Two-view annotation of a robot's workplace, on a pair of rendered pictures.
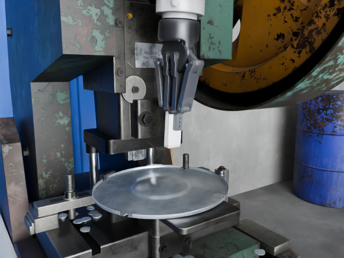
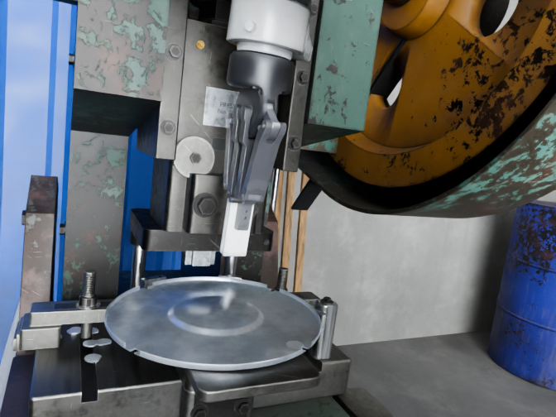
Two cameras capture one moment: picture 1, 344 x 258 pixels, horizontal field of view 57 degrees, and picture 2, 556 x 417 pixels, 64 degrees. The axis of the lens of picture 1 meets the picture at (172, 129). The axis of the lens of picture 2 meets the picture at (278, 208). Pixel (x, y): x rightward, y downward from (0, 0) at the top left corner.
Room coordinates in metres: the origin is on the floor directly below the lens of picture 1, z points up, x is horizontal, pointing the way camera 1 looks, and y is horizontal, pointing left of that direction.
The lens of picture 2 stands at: (0.09, -0.12, 1.03)
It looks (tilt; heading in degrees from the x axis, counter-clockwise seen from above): 9 degrees down; 8
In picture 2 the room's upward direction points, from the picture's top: 7 degrees clockwise
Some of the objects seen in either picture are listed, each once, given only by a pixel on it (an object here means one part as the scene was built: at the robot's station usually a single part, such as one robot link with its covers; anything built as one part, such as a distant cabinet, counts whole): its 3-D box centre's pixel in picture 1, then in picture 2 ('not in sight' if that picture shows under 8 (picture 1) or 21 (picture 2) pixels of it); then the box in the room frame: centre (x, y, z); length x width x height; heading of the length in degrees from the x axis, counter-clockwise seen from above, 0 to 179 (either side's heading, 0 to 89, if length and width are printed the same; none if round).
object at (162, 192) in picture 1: (160, 186); (216, 313); (0.65, 0.02, 0.79); 0.29 x 0.29 x 0.01
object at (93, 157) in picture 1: (93, 163); (138, 260); (0.77, 0.20, 0.81); 0.02 x 0.02 x 0.14
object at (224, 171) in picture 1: (221, 185); (323, 327); (0.75, -0.12, 0.75); 0.03 x 0.03 x 0.10; 34
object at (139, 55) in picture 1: (140, 68); (218, 128); (0.73, 0.07, 1.04); 0.17 x 0.15 x 0.30; 34
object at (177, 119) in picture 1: (180, 117); (246, 211); (0.59, -0.02, 0.95); 0.03 x 0.01 x 0.05; 35
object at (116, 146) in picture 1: (132, 141); (198, 236); (0.76, 0.10, 0.86); 0.20 x 0.16 x 0.05; 124
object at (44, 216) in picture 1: (66, 197); (81, 304); (0.67, 0.23, 0.76); 0.17 x 0.06 x 0.10; 124
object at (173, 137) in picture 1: (174, 129); (237, 227); (0.60, 0.00, 0.92); 0.03 x 0.01 x 0.07; 125
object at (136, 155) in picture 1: (135, 151); (199, 251); (0.75, 0.09, 0.84); 0.05 x 0.03 x 0.04; 124
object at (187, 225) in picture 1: (173, 224); (222, 376); (0.62, 0.00, 0.72); 0.25 x 0.14 x 0.14; 34
